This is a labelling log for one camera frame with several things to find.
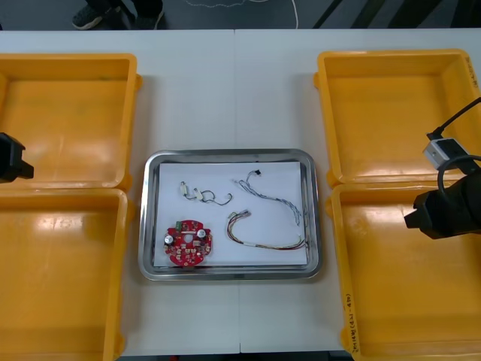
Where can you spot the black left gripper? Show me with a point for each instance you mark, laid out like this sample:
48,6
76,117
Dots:
9,158

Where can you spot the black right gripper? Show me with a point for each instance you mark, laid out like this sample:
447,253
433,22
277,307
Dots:
443,214

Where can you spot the round red circuit board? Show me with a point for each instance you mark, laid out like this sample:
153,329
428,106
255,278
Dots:
188,256

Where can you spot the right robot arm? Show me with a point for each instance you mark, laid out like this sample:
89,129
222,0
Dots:
469,195

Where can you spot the yellow-orange plastic bin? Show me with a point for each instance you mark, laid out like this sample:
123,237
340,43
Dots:
75,113
67,270
406,286
376,113

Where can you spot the person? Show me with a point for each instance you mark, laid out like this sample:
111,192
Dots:
88,17

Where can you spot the white paper sheet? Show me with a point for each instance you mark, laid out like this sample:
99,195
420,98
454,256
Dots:
210,173

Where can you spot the steel tray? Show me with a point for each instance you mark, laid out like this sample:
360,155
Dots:
233,276

